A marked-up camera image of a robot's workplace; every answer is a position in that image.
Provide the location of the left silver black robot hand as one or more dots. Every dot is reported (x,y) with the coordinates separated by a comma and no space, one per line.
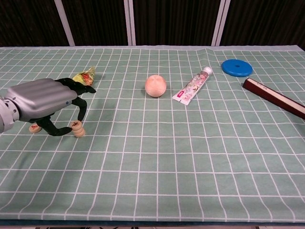
(40,100)

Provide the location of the wooden chess piece black character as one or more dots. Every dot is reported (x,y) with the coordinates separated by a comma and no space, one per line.
(76,124)

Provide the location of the green yellow snack packet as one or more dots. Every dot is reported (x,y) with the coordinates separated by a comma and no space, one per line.
(87,76)

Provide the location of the peach coloured ball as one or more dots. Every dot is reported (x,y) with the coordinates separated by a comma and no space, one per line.
(155,86)

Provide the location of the green white-grid tablecloth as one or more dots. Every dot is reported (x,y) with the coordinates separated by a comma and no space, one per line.
(166,155)

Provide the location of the floral white toothpaste tube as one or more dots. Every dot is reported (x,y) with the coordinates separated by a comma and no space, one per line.
(193,88)

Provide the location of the blue round disc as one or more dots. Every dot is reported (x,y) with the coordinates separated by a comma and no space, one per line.
(237,68)

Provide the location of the dark red long box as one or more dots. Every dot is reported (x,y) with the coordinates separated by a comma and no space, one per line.
(274,96)

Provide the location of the white partition frame post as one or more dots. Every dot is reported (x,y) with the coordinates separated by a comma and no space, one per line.
(64,23)
(132,23)
(220,23)

